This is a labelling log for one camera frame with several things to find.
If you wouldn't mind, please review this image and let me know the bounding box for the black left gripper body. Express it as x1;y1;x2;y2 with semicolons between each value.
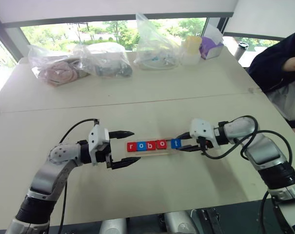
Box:
95;142;115;169

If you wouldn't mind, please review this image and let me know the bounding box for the silver rounded robot body part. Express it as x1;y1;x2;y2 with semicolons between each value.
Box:
99;217;127;234
163;211;199;234

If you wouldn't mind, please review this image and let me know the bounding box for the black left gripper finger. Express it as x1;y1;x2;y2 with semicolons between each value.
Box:
109;130;135;140
111;156;141;170

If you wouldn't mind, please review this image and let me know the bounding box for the tall clear plastic bag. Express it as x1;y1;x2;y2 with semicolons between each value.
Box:
134;13;185;72

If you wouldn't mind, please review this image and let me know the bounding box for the person in dark jacket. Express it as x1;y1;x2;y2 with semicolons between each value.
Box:
248;24;295;137

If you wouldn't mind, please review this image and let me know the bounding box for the purple tissue box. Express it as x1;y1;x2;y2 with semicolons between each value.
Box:
199;24;224;60

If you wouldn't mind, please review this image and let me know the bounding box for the white tumbler with black lid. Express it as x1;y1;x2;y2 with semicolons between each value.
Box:
236;41;249;60

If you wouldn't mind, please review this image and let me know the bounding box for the plastic bag with dark items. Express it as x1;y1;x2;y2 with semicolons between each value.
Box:
72;42;134;79

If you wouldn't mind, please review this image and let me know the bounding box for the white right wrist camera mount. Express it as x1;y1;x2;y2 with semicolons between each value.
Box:
189;118;221;150

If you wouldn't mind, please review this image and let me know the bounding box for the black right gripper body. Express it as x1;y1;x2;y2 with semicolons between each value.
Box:
196;136;215;155

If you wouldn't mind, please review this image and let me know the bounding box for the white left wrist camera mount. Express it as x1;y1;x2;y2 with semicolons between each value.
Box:
88;125;111;167

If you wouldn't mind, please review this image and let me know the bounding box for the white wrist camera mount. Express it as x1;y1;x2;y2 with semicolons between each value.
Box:
189;118;221;150
88;125;111;167

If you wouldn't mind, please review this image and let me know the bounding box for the white roller blind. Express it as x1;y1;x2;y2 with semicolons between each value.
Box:
223;0;295;39
0;0;238;24

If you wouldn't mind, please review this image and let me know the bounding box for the wooden block holder strip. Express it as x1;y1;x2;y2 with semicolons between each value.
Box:
110;138;182;158

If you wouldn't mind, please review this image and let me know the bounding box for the dark window frame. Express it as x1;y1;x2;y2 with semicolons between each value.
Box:
0;7;295;95

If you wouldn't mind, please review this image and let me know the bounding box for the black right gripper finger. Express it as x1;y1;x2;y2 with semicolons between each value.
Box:
175;131;191;141
180;144;202;153

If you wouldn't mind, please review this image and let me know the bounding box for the plastic bag with pink cloth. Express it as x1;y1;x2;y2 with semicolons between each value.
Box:
27;44;90;86

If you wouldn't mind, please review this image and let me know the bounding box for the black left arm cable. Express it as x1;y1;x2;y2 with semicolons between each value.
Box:
57;118;100;234

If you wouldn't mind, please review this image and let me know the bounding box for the white and yellow plastic container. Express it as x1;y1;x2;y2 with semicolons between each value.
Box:
181;36;202;66

